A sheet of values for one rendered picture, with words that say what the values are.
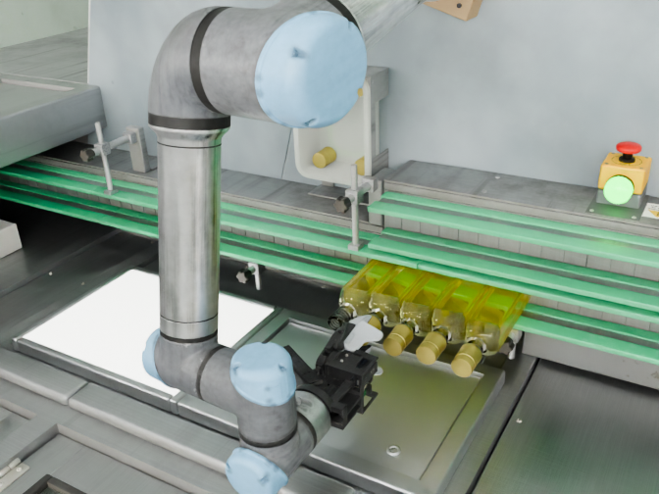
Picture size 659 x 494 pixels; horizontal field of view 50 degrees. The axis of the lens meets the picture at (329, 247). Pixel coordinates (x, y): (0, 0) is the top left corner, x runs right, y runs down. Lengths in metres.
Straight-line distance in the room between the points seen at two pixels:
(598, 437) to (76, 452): 0.86
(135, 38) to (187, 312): 1.02
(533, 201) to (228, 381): 0.65
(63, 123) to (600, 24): 1.23
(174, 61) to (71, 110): 1.10
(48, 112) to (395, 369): 1.04
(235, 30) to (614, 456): 0.87
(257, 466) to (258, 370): 0.13
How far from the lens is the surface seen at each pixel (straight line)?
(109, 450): 1.27
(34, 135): 1.82
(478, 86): 1.36
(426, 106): 1.41
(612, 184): 1.24
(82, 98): 1.90
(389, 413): 1.21
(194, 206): 0.85
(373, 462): 1.13
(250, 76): 0.73
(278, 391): 0.85
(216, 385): 0.89
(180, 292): 0.89
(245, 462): 0.91
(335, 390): 1.03
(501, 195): 1.29
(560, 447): 1.24
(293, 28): 0.72
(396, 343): 1.13
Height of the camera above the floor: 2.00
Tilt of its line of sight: 50 degrees down
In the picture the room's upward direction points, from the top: 130 degrees counter-clockwise
